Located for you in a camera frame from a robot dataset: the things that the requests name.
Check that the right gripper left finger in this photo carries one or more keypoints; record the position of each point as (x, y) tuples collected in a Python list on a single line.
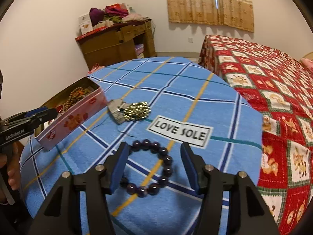
[(60, 211)]

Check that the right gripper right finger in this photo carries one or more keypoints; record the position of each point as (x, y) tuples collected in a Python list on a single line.
[(248, 212)]

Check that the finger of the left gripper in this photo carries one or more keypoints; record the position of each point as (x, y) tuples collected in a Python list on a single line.
[(24, 114), (39, 118)]

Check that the pink metal jewelry tin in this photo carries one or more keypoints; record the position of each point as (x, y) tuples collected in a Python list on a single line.
[(81, 100)]

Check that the silver metal watch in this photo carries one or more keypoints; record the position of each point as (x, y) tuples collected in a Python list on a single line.
[(115, 107)]

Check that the left hand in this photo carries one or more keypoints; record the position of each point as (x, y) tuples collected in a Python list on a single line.
[(13, 167)]

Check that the white product box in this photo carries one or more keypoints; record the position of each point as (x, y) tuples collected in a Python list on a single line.
[(85, 24)]

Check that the brown cardboard cabinet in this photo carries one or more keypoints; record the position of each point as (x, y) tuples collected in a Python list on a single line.
[(119, 42)]

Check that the red patterned bed quilt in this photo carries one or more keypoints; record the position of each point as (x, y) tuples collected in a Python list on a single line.
[(280, 88)]

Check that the pile of clothes on cabinet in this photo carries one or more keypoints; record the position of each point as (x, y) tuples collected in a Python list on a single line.
[(115, 13)]

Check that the blue plaid tablecloth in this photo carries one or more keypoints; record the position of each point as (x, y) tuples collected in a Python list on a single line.
[(172, 100)]

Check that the pink pillow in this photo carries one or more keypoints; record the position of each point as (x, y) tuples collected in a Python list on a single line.
[(308, 64)]

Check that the beige window curtain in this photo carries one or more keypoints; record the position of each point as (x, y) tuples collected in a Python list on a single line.
[(232, 13)]

